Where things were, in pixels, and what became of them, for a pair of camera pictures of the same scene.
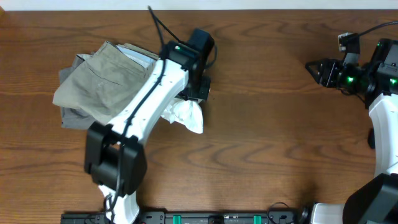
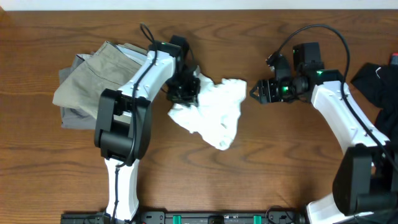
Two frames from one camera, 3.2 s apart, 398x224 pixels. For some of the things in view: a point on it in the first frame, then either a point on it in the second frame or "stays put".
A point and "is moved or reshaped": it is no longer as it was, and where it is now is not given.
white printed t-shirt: [188, 112] is moved or reshaped
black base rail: [188, 218] stays put
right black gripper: [329, 73] to [268, 94]
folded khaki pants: [104, 84] stays put
